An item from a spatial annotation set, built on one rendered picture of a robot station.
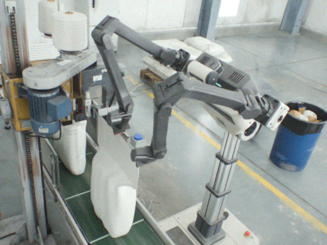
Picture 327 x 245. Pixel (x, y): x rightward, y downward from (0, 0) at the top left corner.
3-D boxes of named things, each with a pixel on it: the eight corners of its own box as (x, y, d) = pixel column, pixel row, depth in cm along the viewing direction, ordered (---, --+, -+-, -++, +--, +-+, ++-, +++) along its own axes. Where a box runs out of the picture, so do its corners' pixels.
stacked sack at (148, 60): (188, 66, 519) (189, 58, 512) (156, 72, 481) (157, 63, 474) (171, 58, 546) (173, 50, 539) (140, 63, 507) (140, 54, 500)
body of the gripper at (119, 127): (108, 124, 174) (112, 116, 168) (124, 119, 180) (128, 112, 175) (114, 134, 172) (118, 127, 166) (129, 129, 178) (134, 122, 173)
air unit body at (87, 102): (92, 115, 194) (93, 93, 186) (85, 117, 192) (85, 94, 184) (89, 112, 197) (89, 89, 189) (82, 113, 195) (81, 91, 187)
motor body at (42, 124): (65, 133, 172) (63, 91, 159) (36, 140, 163) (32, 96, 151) (56, 120, 182) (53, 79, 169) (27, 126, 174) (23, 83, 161)
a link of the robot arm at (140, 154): (166, 154, 140) (161, 137, 145) (142, 154, 135) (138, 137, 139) (155, 166, 149) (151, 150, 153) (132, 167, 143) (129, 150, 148)
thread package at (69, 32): (93, 52, 158) (93, 16, 149) (59, 55, 149) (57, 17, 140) (80, 41, 169) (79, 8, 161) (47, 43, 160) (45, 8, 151)
